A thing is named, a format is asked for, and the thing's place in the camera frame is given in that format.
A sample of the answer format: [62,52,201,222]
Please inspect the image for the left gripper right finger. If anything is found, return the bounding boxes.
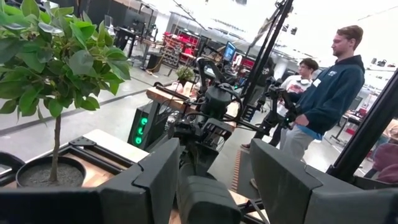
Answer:
[250,138,398,224]

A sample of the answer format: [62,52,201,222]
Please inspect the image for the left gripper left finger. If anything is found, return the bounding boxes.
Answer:
[0,138,181,224]

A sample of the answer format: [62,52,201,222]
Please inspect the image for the black slide sandal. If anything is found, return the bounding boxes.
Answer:
[176,161,243,224]

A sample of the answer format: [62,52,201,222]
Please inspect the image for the wooden work table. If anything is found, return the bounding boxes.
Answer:
[145,82,240,131]

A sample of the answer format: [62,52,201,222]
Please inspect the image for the black box green lights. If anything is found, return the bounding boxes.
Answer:
[126,101,164,151]

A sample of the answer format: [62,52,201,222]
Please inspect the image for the small potted plant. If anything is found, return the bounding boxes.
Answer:
[175,64,196,87]

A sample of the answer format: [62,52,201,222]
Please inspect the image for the computer monitor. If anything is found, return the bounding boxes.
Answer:
[222,40,238,63]

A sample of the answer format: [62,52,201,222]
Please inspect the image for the person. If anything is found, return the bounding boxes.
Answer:
[279,24,366,162]
[371,124,398,184]
[241,57,320,150]

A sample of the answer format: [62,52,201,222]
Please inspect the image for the red storage shelving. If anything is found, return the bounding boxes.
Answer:
[161,29,203,68]

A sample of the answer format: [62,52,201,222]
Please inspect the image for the leafy tree in black pot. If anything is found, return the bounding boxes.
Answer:
[0,0,133,189]

